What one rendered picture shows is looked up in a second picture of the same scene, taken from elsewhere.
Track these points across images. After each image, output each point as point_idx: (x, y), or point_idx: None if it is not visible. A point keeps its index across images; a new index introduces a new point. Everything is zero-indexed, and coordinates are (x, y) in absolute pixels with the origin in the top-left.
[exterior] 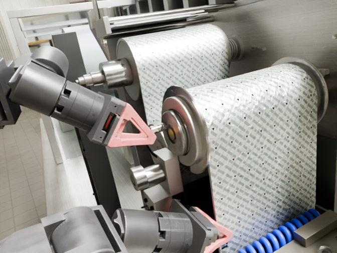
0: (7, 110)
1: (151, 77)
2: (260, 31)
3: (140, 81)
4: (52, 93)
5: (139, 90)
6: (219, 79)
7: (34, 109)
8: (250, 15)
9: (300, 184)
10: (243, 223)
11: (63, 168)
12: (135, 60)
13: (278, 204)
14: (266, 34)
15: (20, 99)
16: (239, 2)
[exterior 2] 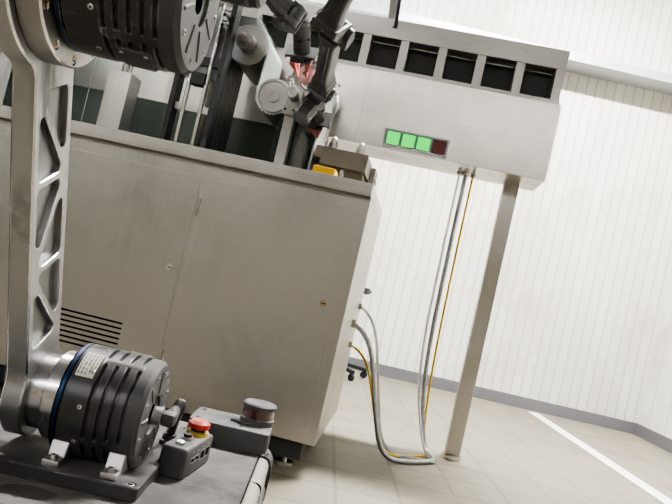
0: (298, 28)
1: (269, 55)
2: (292, 70)
3: (267, 54)
4: (310, 33)
5: (260, 59)
6: None
7: (304, 34)
8: (288, 59)
9: (325, 140)
10: (319, 136)
11: None
12: (269, 42)
13: (322, 141)
14: None
15: (306, 28)
16: (280, 49)
